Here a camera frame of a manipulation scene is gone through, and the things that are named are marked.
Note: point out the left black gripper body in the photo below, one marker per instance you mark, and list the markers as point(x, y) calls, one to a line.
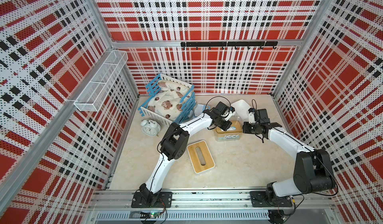
point(223, 123)

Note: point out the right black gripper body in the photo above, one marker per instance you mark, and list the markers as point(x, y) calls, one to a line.
point(250, 128)

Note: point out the blue tissue pack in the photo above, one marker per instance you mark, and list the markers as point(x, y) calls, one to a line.
point(199, 109)

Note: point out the bamboo lid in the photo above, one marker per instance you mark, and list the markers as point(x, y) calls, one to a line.
point(235, 128)

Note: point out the white plastic box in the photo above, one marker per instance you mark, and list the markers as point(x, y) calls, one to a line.
point(241, 109)

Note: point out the clear plastic tissue box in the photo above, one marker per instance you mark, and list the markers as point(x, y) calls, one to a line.
point(222, 137)

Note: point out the white bamboo-lid tissue box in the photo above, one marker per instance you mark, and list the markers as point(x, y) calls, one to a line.
point(201, 157)

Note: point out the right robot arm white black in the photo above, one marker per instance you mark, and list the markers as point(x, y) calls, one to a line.
point(313, 172)

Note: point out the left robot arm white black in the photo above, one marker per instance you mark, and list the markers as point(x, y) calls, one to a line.
point(174, 144)

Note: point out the blue white slatted crate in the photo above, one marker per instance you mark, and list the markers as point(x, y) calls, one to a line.
point(187, 108)

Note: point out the bear print cloth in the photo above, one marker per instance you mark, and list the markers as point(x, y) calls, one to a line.
point(167, 102)

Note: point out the white alarm clock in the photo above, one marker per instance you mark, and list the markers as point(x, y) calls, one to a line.
point(150, 127)

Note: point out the green circuit board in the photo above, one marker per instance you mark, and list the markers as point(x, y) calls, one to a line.
point(151, 215)

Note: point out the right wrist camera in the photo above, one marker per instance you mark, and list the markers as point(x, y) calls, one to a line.
point(251, 115)

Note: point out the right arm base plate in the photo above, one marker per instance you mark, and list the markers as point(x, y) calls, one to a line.
point(261, 199)

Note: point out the black hook rail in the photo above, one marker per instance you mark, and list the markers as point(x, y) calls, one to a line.
point(235, 44)

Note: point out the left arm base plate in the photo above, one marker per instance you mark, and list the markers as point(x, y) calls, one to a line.
point(160, 200)

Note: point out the white wire mesh shelf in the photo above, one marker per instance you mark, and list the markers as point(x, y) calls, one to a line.
point(101, 81)

